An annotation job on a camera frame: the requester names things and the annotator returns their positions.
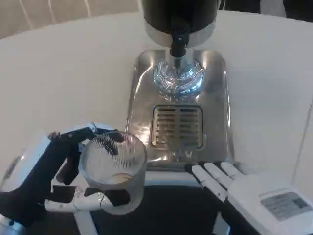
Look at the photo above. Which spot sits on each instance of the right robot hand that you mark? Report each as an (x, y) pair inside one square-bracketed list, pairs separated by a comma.
[(249, 195)]

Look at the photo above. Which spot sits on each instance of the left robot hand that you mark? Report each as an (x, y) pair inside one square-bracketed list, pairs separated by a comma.
[(36, 176)]

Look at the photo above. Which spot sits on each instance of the clear ribbed glass cup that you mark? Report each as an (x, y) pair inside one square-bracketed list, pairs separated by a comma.
[(122, 171)]

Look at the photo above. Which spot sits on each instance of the silver left robot forearm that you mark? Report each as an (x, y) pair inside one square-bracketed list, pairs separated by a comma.
[(5, 226)]

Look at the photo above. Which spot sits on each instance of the slotted drip tray grid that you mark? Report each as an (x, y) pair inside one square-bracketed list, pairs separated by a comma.
[(178, 127)]

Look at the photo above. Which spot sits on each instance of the steel drip tray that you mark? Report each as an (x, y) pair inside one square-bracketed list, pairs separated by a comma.
[(141, 98)]

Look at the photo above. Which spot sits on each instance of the black dispenser tap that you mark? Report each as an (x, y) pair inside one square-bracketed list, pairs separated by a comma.
[(179, 36)]

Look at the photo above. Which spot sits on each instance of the black steel drink dispenser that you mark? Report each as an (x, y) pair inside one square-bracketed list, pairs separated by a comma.
[(156, 14)]

